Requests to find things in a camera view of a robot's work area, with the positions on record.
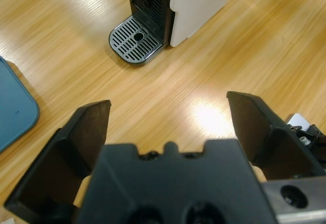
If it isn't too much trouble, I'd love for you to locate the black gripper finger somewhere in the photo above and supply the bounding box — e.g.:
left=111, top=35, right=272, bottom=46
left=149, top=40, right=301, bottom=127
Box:
left=226, top=90, right=326, bottom=182
left=4, top=99, right=112, bottom=224

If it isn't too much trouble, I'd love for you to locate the white capsule coffee machine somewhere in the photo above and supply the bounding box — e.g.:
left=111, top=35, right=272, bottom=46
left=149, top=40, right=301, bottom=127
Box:
left=126, top=0, right=239, bottom=48

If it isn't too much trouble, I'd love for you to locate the blue plastic tray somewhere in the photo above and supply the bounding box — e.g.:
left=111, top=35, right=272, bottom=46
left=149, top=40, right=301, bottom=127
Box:
left=0, top=55, right=41, bottom=153

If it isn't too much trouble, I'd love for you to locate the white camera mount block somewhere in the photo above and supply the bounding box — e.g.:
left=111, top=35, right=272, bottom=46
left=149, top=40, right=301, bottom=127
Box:
left=285, top=113, right=326, bottom=158

